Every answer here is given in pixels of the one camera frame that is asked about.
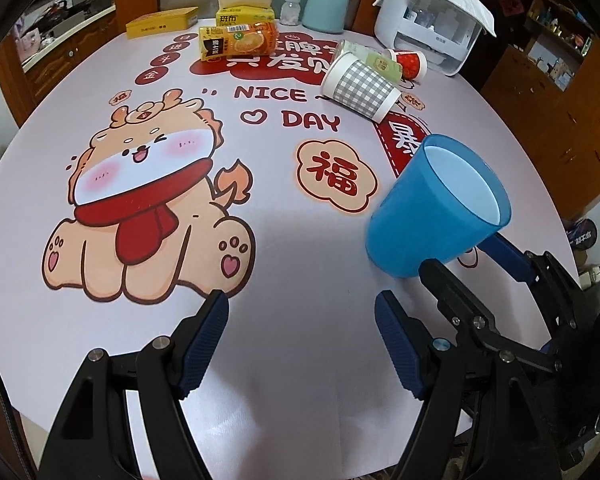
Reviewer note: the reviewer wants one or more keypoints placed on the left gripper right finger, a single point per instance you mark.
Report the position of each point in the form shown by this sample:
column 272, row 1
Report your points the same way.
column 439, row 373

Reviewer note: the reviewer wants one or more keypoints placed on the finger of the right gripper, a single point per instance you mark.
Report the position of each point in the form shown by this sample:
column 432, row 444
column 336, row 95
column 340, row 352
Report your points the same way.
column 543, row 274
column 472, row 319

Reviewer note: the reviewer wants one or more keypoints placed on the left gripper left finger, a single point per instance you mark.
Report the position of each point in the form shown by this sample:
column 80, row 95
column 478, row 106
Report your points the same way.
column 91, row 436

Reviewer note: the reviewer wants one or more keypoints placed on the blue plastic cup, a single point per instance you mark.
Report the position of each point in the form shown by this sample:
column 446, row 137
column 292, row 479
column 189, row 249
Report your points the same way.
column 446, row 200

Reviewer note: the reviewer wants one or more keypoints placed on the red paper cup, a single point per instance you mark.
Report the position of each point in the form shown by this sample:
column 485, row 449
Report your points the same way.
column 414, row 64

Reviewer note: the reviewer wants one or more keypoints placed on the grey checked paper cup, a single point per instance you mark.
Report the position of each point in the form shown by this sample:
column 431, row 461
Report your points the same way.
column 352, row 84

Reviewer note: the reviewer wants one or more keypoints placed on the printed pink tablecloth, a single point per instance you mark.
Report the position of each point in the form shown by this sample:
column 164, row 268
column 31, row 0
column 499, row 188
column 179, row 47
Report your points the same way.
column 138, row 185

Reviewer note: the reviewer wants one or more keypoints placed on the white cosmetics organizer box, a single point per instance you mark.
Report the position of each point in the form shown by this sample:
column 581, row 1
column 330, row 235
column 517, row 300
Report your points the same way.
column 441, row 31

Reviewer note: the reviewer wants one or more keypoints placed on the teal canister with lid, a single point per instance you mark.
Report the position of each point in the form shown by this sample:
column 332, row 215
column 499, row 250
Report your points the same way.
column 325, row 15

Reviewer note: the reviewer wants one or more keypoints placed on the orange juice carton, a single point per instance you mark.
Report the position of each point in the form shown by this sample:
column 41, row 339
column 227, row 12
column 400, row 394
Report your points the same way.
column 255, row 39

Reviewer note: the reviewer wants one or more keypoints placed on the small clear pill bottle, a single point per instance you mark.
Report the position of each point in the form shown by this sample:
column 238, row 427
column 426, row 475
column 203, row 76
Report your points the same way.
column 290, row 12

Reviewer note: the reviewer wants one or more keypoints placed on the yellow tissue box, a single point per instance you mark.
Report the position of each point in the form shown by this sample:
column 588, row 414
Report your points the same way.
column 241, row 12

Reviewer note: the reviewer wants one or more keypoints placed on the flat yellow box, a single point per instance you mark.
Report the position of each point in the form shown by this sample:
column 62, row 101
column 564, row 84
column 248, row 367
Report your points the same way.
column 174, row 20

